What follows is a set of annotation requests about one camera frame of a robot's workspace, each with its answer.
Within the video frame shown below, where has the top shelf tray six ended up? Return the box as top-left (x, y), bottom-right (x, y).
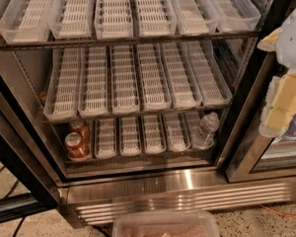
top-left (209, 0), bottom-right (260, 33)

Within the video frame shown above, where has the orange cable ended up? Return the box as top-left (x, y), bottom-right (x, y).
top-left (259, 203), bottom-right (296, 219)

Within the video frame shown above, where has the glass fridge door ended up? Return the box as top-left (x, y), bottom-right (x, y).
top-left (224, 50), bottom-right (296, 183)

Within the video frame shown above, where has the top shelf tray five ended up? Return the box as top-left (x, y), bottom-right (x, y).
top-left (171, 0), bottom-right (219, 36)

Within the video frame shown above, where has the shelf tray one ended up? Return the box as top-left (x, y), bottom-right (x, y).
top-left (43, 48), bottom-right (81, 121)
top-left (66, 119), bottom-right (95, 162)
top-left (0, 0), bottom-right (54, 44)

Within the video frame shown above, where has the top shelf tray three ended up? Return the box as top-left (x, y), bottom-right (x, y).
top-left (94, 0), bottom-right (133, 40)

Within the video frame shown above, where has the bottom shelf tray four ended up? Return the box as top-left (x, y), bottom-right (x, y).
top-left (142, 115), bottom-right (166, 154)

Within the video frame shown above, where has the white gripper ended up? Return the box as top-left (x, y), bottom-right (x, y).
top-left (258, 8), bottom-right (296, 137)

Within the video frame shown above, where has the middle shelf tray two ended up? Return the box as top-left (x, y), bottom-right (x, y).
top-left (78, 46), bottom-right (109, 118)

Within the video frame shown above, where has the shelf tray three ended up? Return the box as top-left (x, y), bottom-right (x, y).
top-left (94, 0), bottom-right (133, 40)
top-left (110, 45), bottom-right (140, 114)
top-left (119, 117), bottom-right (141, 156)

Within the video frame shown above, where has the shelf tray two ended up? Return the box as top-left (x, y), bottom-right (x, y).
top-left (95, 118), bottom-right (116, 159)
top-left (78, 46), bottom-right (109, 118)
top-left (48, 0), bottom-right (95, 40)

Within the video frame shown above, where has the bottom shelf tray two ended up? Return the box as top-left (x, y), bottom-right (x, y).
top-left (95, 118), bottom-right (116, 159)

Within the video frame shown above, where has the middle shelf tray one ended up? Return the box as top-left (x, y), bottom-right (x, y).
top-left (43, 48), bottom-right (81, 121)

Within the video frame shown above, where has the middle shelf tray four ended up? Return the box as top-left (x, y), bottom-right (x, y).
top-left (136, 43), bottom-right (172, 111)

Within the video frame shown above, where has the rear red soda can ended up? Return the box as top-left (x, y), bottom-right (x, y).
top-left (69, 119), bottom-right (91, 140)

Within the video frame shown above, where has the red soda can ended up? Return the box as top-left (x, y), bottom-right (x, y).
top-left (69, 119), bottom-right (91, 140)
top-left (65, 132), bottom-right (91, 161)

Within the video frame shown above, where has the middle shelf tray three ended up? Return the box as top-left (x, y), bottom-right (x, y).
top-left (110, 45), bottom-right (140, 114)

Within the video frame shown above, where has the top shelf tray one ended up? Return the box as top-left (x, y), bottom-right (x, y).
top-left (0, 0), bottom-right (54, 44)

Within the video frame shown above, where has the black cable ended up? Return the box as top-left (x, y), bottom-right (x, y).
top-left (11, 216), bottom-right (27, 237)

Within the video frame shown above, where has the bottom shelf tray one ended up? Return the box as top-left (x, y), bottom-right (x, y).
top-left (66, 119), bottom-right (95, 162)

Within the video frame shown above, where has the bottom shelf tray six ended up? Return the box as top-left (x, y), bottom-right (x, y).
top-left (184, 111), bottom-right (214, 150)

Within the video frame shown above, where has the top shelf tray four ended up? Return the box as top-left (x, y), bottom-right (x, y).
top-left (135, 0), bottom-right (177, 37)

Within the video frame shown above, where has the shelf tray six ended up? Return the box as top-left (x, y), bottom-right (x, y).
top-left (186, 40), bottom-right (233, 106)
top-left (209, 0), bottom-right (260, 33)
top-left (184, 111), bottom-right (214, 150)

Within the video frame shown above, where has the shelf tray five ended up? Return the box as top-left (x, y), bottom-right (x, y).
top-left (163, 114), bottom-right (190, 152)
top-left (171, 0), bottom-right (219, 36)
top-left (160, 42), bottom-right (201, 109)

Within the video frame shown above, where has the middle shelf tray five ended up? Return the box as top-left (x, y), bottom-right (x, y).
top-left (160, 42), bottom-right (201, 109)

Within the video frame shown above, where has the front red soda can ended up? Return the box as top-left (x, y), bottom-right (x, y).
top-left (65, 132), bottom-right (91, 161)

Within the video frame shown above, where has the bottom shelf tray three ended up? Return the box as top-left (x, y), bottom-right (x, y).
top-left (119, 117), bottom-right (141, 156)

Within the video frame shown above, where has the bottom shelf tray five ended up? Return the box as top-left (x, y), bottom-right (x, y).
top-left (163, 114), bottom-right (190, 152)

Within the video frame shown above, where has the clear plastic water bottle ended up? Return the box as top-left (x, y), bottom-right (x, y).
top-left (194, 112), bottom-right (220, 149)

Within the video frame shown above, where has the clear plastic food container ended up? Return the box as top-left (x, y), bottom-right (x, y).
top-left (112, 211), bottom-right (220, 237)

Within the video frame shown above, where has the top shelf tray two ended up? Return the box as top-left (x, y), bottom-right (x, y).
top-left (48, 0), bottom-right (95, 40)

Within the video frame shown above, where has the stainless steel fridge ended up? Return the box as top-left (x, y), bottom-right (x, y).
top-left (0, 0), bottom-right (296, 228)

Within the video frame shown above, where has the shelf tray four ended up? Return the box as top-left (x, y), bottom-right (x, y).
top-left (142, 115), bottom-right (166, 154)
top-left (136, 43), bottom-right (172, 111)
top-left (135, 0), bottom-right (177, 37)

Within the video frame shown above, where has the middle shelf tray six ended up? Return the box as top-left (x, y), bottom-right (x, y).
top-left (186, 40), bottom-right (233, 106)

